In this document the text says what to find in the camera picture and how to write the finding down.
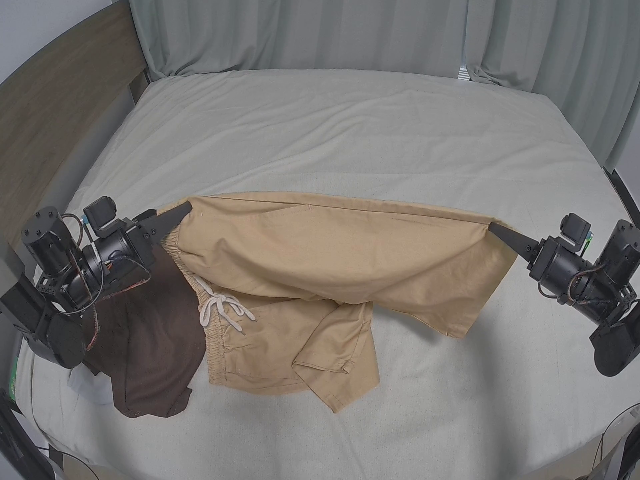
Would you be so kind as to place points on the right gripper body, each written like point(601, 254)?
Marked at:
point(560, 270)

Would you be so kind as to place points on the beige shorts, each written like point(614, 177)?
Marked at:
point(325, 248)

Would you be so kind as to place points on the bed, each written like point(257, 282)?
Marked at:
point(375, 143)

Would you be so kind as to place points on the grey-green curtain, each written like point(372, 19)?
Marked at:
point(560, 43)
point(300, 18)

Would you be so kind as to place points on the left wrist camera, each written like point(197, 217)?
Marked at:
point(100, 213)

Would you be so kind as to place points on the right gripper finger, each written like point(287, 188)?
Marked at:
point(520, 245)

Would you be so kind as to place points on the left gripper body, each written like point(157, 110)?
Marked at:
point(125, 255)

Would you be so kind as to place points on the brown garment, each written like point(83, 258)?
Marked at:
point(150, 348)

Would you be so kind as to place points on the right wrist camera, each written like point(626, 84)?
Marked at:
point(575, 230)

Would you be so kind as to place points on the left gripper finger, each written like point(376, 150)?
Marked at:
point(167, 220)

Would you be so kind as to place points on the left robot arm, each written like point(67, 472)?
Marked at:
point(47, 238)

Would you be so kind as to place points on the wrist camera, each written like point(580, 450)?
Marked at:
point(100, 213)
point(575, 230)

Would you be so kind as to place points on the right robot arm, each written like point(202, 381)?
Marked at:
point(617, 253)

